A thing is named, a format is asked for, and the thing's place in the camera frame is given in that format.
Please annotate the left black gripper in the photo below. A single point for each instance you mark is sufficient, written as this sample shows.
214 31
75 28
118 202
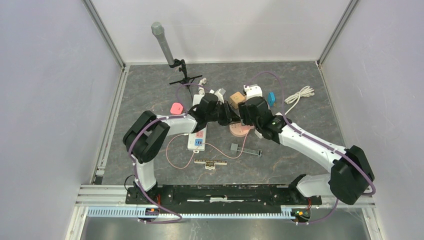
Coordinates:
229 116

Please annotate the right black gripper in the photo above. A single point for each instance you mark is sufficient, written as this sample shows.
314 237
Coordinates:
244 113

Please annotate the tan cube adapter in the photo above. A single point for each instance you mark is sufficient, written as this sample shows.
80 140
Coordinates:
235 99

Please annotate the light blue cube adapter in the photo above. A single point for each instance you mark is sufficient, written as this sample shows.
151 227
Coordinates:
271 99

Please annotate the small white USB power strip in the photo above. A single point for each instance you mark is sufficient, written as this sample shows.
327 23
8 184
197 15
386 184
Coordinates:
258 134

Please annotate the pink round socket tower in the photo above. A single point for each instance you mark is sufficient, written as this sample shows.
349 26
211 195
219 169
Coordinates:
239 130

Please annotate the pink plug adapter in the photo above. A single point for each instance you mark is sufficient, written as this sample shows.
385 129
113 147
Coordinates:
176 108

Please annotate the long white power strip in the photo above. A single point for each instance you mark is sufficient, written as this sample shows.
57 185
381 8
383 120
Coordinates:
196 141

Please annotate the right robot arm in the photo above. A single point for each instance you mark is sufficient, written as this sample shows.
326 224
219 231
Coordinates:
348 171

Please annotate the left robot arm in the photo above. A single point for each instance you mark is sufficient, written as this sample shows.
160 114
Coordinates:
146 136

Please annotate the black microphone tripod stand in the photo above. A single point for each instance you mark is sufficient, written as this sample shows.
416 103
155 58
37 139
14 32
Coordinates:
182 67

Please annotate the grey clamp tool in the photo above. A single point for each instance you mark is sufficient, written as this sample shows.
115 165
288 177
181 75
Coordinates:
235 148

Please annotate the grey microphone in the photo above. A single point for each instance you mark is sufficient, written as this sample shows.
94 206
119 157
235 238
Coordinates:
158 32

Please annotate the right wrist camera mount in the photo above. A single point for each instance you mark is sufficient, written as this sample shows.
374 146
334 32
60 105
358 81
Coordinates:
251 91

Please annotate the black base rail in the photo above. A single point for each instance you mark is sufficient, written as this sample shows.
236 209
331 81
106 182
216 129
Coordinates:
229 199

